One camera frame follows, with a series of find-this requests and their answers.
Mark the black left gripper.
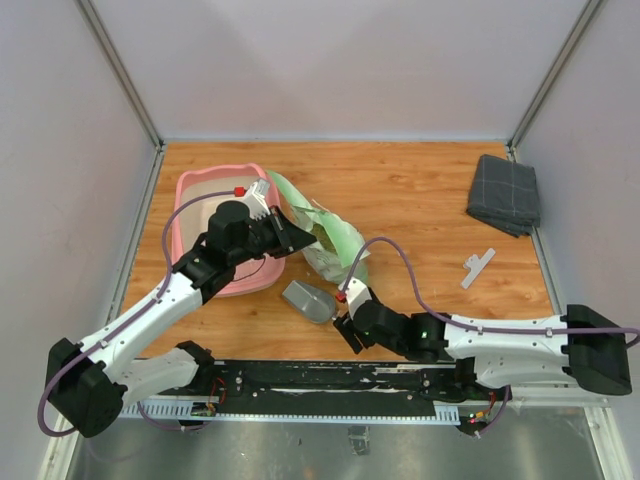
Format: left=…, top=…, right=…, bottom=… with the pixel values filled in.
left=230, top=205, right=318, bottom=267

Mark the green cat litter bag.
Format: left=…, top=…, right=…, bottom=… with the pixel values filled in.
left=268, top=170, right=365, bottom=285

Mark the grey metal scoop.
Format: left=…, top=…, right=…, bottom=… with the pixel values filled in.
left=282, top=280, right=337, bottom=324

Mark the pink litter box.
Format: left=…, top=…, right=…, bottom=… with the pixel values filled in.
left=171, top=163, right=285, bottom=297

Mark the white plastic bag clip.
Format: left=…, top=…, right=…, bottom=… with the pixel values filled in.
left=461, top=248, right=496, bottom=290

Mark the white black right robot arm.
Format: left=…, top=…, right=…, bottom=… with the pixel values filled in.
left=334, top=299, right=632, bottom=400

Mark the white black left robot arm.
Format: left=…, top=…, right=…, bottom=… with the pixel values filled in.
left=36, top=195, right=316, bottom=438

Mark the folded dark grey cloth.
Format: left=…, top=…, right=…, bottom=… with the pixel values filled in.
left=466, top=154, right=541, bottom=238

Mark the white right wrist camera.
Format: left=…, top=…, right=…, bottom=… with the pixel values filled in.
left=336, top=278, right=372, bottom=316

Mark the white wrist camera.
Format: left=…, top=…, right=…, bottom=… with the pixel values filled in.
left=336, top=278, right=372, bottom=316
left=234, top=178, right=271, bottom=220

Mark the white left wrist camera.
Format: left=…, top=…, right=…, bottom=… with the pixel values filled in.
left=234, top=178, right=271, bottom=220

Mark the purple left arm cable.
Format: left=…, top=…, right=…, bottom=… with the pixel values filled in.
left=37, top=188, right=241, bottom=437

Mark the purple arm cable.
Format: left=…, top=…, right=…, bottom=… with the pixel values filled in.
left=37, top=188, right=241, bottom=437
left=342, top=237, right=640, bottom=349

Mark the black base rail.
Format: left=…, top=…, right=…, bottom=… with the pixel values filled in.
left=156, top=358, right=501, bottom=415

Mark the grey slotted cable duct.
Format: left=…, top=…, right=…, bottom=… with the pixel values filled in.
left=119, top=397, right=461, bottom=426

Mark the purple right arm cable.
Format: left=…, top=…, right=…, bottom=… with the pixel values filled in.
left=342, top=237, right=640, bottom=349

